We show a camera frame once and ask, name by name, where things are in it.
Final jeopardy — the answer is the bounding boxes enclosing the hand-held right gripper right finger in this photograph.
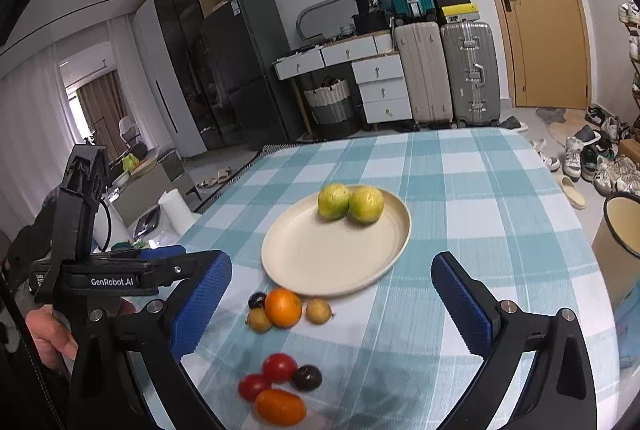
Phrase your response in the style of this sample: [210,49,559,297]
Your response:
[431,251,599,430]

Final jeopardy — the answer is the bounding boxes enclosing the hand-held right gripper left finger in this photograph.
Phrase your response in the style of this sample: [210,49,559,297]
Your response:
[67,251,234,430]

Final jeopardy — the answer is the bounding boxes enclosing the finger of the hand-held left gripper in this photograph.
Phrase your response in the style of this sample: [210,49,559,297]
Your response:
[136,245,222,288]

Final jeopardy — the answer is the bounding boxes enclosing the brown kiwi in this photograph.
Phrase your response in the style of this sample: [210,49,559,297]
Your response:
[305,299,333,325]
[245,309,274,332]

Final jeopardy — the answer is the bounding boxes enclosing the orange tangerine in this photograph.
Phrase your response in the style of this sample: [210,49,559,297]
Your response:
[264,289,303,328]

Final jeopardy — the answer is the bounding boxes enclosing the orange red tomato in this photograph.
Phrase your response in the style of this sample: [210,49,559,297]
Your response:
[255,389,307,427]

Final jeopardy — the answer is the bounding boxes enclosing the cream round plate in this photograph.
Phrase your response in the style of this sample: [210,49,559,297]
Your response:
[261,185,412,298]

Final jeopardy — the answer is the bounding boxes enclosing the person's left hand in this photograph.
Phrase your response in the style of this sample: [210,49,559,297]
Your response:
[25,304,79,371]

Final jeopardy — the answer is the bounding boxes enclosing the white paper towel roll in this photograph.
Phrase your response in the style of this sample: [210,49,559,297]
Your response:
[159,189,193,231]

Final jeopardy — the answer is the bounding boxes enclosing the pair of tan sandals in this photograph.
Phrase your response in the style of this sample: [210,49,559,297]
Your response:
[196,167,233,190]

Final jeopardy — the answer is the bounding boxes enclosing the blue checked tablecloth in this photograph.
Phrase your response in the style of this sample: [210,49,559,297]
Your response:
[135,127,621,430]

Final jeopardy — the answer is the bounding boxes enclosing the white sheer curtain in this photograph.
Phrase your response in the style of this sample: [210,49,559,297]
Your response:
[0,55,76,231]

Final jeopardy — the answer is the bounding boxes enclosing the white office chair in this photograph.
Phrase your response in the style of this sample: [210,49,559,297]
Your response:
[118,115,143,148]

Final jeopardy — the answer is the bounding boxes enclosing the brown curtain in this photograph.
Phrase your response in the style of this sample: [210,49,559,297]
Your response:
[75,70,127,151]

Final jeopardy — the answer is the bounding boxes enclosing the green yellow citrus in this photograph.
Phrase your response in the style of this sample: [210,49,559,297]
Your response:
[318,183,351,220]
[348,186,385,225]

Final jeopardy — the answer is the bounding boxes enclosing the cream slipper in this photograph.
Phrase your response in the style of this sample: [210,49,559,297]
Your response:
[560,175,587,210]

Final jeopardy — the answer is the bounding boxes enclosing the cream enamel bin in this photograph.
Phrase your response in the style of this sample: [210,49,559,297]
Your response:
[591,191,640,308]

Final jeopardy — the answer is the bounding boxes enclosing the dark glass wardrobe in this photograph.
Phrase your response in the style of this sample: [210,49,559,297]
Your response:
[132,0,236,158]

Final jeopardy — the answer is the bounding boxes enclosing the pile of sneakers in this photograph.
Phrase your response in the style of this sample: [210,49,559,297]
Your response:
[530,105,640,197]

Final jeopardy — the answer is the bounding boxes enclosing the dark grey fridge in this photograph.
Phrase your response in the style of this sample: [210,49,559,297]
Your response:
[200,0,303,151]

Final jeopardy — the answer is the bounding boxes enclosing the grey white laundry basket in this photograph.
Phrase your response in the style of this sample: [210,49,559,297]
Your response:
[303,78,362,138]

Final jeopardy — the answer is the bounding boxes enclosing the silver suitcase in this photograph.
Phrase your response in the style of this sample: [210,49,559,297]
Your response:
[440,21,502,128]

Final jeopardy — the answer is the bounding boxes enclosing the beige suitcase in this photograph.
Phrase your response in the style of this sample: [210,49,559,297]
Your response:
[394,21,453,128]

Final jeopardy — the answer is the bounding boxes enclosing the white drawer desk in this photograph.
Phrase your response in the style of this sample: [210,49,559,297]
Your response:
[272,33,413,126]

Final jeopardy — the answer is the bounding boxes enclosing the wooden door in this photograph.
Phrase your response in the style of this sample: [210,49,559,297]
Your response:
[460,0,591,108]

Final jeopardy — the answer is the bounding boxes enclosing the yellow black shoe box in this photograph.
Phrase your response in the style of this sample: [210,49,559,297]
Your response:
[440,4,482,24]

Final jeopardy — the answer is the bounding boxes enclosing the oval grey framed mirror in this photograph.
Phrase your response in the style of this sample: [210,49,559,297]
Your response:
[296,0,358,44]

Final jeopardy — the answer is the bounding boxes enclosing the metal shoe rack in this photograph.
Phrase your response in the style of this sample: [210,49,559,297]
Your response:
[617,0,640,131]

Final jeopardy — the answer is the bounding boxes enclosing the black bag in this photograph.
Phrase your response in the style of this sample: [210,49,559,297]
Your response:
[351,0,393,36]

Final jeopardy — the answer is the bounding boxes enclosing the black cable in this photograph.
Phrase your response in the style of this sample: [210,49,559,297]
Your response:
[97,200,114,252]

